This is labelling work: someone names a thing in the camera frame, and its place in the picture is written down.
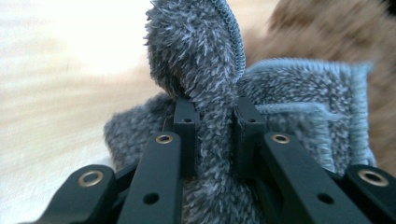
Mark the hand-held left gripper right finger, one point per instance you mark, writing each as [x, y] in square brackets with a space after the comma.
[247, 130]

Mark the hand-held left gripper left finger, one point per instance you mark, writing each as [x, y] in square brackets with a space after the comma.
[186, 130]

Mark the grey fluffy cloth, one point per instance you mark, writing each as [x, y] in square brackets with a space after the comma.
[218, 109]

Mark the brown plush toy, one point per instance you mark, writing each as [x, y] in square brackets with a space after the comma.
[336, 46]

